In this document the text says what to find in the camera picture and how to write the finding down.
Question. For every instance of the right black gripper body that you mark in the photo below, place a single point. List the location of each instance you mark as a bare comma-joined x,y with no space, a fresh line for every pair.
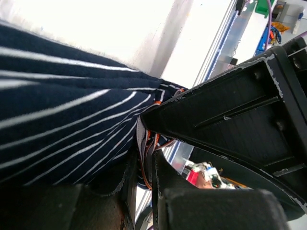
295,69

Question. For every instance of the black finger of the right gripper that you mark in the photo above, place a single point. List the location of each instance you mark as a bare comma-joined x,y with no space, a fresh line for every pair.
241,121

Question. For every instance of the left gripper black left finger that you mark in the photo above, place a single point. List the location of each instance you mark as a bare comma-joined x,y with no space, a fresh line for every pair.
106,204

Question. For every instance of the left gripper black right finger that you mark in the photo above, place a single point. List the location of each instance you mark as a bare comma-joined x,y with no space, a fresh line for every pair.
178,205

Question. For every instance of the blue striped boxer shorts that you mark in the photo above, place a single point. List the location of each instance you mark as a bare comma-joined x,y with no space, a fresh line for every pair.
67,115

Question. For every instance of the aluminium mounting rail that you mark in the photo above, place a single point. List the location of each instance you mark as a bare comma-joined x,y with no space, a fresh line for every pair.
223,48

